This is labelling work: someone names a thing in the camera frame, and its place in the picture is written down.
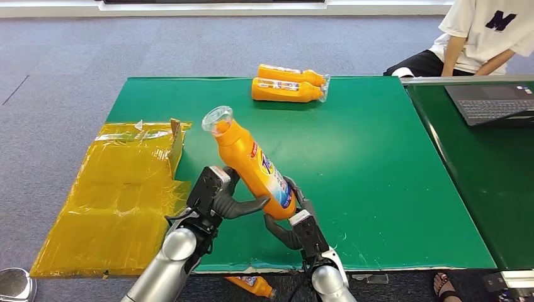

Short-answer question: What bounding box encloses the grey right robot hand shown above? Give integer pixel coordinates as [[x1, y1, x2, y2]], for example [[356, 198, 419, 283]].
[[263, 176, 320, 251]]

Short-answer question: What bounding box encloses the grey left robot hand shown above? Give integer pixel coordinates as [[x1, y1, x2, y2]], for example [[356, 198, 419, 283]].
[[212, 166, 271, 221]]

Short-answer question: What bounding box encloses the orange detergent bottle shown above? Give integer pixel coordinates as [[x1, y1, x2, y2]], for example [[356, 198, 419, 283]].
[[257, 64, 331, 87], [202, 105, 298, 221], [251, 77, 328, 103], [225, 276, 277, 300]]

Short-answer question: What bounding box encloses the clear acrylic piece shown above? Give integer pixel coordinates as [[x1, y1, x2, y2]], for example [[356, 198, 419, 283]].
[[351, 273, 390, 285]]

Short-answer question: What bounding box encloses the yellow taped cardboard sheet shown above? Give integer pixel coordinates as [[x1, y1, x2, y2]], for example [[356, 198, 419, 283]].
[[29, 118, 193, 279]]

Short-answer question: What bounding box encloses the person's foot in sandal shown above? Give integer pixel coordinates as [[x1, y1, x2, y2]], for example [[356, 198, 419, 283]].
[[432, 272, 462, 302]]

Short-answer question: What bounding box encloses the round shiny metal base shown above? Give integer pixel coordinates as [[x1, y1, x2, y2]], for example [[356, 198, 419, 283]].
[[0, 267, 38, 302]]

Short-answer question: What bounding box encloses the dark grey laptop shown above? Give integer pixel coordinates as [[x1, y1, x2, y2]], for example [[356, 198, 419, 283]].
[[444, 83, 534, 127]]

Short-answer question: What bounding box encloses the person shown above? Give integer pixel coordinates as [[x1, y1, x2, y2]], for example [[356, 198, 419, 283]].
[[383, 0, 534, 79]]

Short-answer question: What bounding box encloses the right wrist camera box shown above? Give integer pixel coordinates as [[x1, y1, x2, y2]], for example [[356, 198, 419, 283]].
[[288, 210, 331, 259]]

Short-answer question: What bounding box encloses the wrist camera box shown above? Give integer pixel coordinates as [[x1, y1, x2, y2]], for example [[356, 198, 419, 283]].
[[186, 165, 232, 218], [288, 210, 331, 259]]

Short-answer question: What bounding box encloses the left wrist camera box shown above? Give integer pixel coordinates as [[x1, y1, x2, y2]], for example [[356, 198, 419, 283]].
[[186, 165, 232, 218]]

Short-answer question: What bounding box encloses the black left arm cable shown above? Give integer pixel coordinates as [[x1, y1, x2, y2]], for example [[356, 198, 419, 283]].
[[164, 207, 199, 228]]

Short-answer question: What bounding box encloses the metal and black frame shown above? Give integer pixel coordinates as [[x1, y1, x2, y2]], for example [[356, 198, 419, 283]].
[[483, 271, 534, 302]]

